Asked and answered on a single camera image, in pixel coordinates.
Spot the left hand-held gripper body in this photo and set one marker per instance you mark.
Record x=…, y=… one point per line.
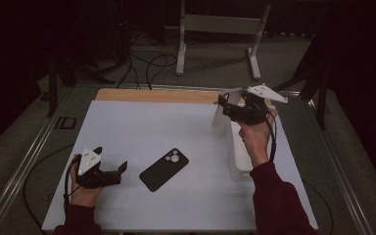
x=94, y=179

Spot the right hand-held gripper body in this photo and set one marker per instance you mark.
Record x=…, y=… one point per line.
x=251, y=114

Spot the black phone case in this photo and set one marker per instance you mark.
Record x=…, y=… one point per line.
x=163, y=169

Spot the white plastic tray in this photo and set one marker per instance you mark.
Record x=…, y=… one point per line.
x=240, y=156

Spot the person's left hand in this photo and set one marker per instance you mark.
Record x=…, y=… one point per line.
x=83, y=196

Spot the person's right hand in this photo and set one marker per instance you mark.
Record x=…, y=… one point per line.
x=256, y=143

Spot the white table board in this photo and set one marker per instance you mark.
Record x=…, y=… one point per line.
x=182, y=205

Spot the black stand legs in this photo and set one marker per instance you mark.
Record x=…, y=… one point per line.
x=321, y=98
x=53, y=91

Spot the metal floor rail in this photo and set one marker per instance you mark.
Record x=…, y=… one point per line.
x=339, y=182
x=19, y=169

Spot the white metal stand frame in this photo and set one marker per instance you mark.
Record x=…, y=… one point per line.
x=220, y=24

